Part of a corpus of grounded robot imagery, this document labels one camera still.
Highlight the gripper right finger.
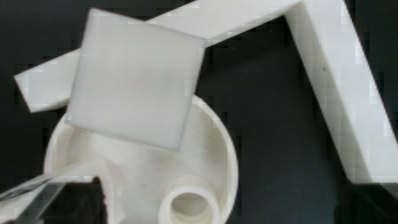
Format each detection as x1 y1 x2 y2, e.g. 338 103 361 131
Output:
339 183 398 224

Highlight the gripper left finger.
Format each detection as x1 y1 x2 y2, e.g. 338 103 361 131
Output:
0 177 107 224

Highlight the white round stool seat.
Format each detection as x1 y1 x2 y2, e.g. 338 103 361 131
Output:
44 99 238 224

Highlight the white stool leg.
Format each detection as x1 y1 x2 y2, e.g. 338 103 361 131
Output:
66 9 204 151
0 157 108 202

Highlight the white right barrier rail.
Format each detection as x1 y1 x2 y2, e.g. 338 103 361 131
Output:
286 0 398 184

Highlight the white barrier rail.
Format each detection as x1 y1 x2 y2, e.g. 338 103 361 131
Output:
286 0 398 184
14 0 298 116

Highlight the white front barrier rail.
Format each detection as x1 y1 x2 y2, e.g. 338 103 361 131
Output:
14 0 298 116

